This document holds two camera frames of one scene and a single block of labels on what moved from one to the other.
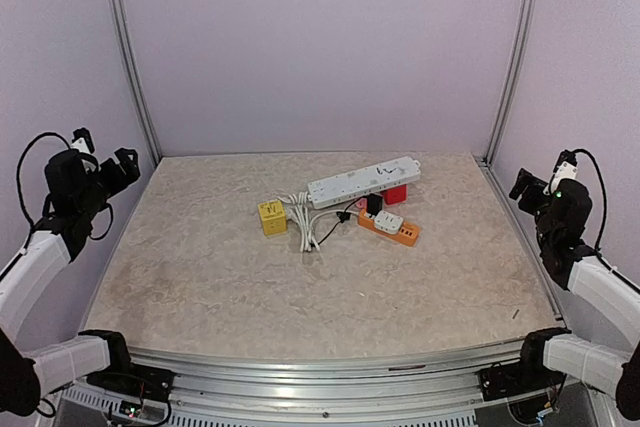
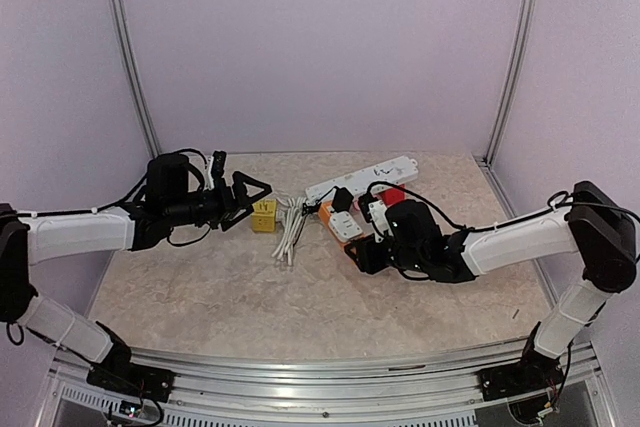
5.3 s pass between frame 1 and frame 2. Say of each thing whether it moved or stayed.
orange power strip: moved
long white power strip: stayed
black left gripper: moved
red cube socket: stayed
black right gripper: moved
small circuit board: stayed
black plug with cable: moved
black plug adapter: moved
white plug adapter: moved
